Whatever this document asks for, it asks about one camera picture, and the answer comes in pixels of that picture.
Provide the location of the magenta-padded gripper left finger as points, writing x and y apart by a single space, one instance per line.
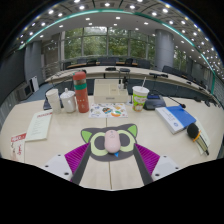
75 159

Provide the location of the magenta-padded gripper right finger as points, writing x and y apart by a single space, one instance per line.
148 159

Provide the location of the pink computer mouse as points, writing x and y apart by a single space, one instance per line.
112 141

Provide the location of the cat face mouse pad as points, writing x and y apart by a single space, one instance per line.
96 146

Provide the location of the white booklet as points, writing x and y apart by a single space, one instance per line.
39 126

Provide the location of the blue and white book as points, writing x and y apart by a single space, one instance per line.
176 118

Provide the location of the black conference microphone console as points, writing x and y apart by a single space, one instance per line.
153 102

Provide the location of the white lidded mug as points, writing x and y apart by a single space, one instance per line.
69 101

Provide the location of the colourful sticker sheet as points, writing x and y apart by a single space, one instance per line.
108 110

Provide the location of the green printed cup with straw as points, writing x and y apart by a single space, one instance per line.
140 98

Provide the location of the pale paper sheet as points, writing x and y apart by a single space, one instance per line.
205 136

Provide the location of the red bottle with green band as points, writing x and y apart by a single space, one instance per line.
81 95

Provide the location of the beige cardboard box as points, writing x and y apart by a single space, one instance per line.
110 91

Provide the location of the group of dark office chairs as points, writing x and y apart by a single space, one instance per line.
143 63

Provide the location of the group of ceiling lights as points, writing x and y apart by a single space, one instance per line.
117 17

